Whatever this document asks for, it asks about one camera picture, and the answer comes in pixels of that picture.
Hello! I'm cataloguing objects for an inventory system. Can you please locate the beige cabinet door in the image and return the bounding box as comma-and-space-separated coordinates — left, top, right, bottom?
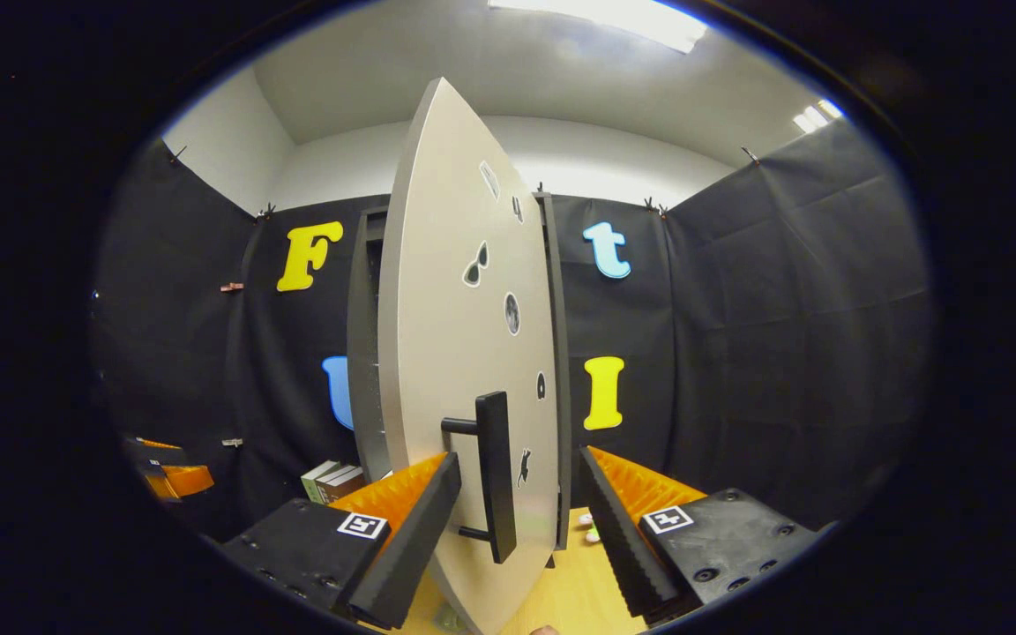
377, 78, 562, 635

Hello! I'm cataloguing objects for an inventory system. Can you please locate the small ceiling light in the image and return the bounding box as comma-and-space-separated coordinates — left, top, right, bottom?
793, 99, 844, 133

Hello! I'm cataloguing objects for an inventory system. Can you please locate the black backdrop cloth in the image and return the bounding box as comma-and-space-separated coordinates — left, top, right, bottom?
89, 119, 932, 539

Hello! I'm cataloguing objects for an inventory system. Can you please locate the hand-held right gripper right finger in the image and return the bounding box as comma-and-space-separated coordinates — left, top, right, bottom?
577, 445, 831, 621

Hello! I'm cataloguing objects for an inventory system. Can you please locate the long ceiling light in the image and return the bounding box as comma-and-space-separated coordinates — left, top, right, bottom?
488, 0, 707, 54

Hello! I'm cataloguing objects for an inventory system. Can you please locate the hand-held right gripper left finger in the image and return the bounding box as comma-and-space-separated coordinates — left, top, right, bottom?
221, 452, 463, 631

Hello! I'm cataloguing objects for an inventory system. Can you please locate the green book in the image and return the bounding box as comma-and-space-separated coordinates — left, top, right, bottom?
301, 459, 341, 504

